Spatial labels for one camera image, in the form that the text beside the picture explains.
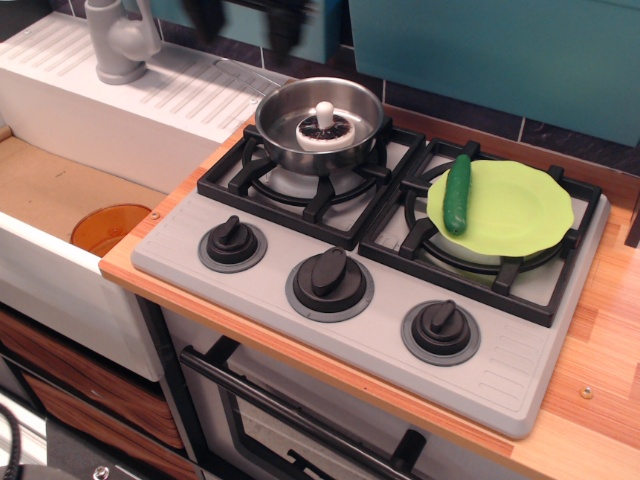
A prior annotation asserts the grey toy faucet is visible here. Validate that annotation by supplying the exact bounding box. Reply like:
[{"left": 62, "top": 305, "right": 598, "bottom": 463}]
[{"left": 85, "top": 0, "right": 162, "bottom": 85}]

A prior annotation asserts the green toy pickle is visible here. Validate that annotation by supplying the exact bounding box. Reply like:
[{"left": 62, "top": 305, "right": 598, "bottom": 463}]
[{"left": 443, "top": 154, "right": 471, "bottom": 236}]

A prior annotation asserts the black braided cable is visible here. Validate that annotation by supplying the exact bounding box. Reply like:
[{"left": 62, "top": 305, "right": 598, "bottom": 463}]
[{"left": 0, "top": 402, "right": 26, "bottom": 471}]

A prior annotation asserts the black middle stove knob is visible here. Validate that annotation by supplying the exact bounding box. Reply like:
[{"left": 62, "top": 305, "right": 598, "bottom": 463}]
[{"left": 285, "top": 247, "right": 375, "bottom": 323}]

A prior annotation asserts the black left burner grate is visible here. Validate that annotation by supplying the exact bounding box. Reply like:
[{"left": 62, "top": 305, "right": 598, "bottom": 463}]
[{"left": 197, "top": 118, "right": 426, "bottom": 250}]

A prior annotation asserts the black stove knob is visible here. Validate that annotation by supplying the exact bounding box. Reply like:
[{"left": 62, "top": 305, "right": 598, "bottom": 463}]
[
  {"left": 285, "top": 247, "right": 375, "bottom": 323},
  {"left": 198, "top": 215, "right": 268, "bottom": 274},
  {"left": 401, "top": 300, "right": 481, "bottom": 367}
]

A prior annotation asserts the grey toy stove top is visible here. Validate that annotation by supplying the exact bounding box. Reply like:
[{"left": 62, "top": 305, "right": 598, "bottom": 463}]
[{"left": 129, "top": 134, "right": 612, "bottom": 441}]

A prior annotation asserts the black left stove knob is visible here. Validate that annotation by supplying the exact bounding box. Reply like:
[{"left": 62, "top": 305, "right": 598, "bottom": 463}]
[{"left": 198, "top": 215, "right": 268, "bottom": 274}]

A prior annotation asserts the wooden drawer front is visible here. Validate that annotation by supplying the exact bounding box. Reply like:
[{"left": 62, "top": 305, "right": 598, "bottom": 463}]
[{"left": 1, "top": 305, "right": 198, "bottom": 479}]

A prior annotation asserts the white brown toy mushroom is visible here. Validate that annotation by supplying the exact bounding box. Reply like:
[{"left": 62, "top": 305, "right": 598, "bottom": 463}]
[{"left": 296, "top": 101, "right": 355, "bottom": 152}]

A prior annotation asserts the black right stove knob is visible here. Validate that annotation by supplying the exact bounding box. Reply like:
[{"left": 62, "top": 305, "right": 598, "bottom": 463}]
[{"left": 401, "top": 300, "right": 481, "bottom": 367}]

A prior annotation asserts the light green plate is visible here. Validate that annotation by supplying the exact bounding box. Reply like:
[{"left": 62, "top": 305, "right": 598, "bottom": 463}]
[{"left": 425, "top": 160, "right": 575, "bottom": 257}]

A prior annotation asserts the oven door with handle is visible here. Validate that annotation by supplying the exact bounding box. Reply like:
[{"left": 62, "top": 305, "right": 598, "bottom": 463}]
[{"left": 165, "top": 312, "right": 519, "bottom": 479}]

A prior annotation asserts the steel saucepan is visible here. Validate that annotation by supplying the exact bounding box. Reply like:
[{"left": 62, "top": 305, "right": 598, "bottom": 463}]
[{"left": 216, "top": 55, "right": 385, "bottom": 178}]

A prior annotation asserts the black burner grate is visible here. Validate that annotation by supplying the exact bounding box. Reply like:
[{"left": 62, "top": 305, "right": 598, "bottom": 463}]
[
  {"left": 359, "top": 140, "right": 610, "bottom": 327},
  {"left": 197, "top": 118, "right": 426, "bottom": 250}
]

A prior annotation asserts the black right burner grate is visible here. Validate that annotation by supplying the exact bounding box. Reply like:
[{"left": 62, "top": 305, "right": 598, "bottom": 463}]
[{"left": 359, "top": 140, "right": 610, "bottom": 327}]

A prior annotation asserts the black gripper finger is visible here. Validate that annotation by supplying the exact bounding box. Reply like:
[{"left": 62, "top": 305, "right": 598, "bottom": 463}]
[
  {"left": 265, "top": 0, "right": 315, "bottom": 64},
  {"left": 184, "top": 0, "right": 226, "bottom": 43}
]

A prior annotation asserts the teal wall cabinet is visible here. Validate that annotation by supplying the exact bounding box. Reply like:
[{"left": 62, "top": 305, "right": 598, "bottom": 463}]
[{"left": 149, "top": 0, "right": 640, "bottom": 146}]

